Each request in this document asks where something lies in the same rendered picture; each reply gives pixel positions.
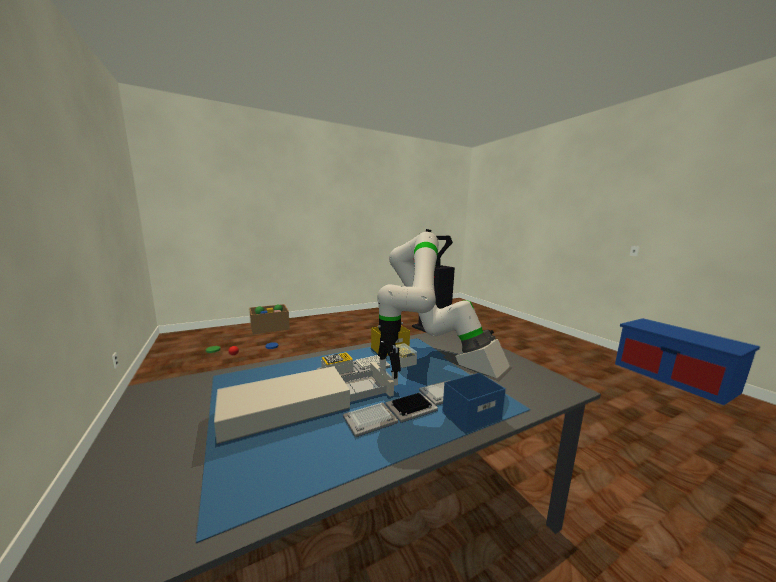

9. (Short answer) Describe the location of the dark blue open-top bin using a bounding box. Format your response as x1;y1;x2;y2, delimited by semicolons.
442;373;506;432

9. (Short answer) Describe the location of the blue flat mat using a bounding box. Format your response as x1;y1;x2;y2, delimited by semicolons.
196;338;531;543

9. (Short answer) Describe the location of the yellow open-top bin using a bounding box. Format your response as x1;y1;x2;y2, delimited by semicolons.
371;325;410;354

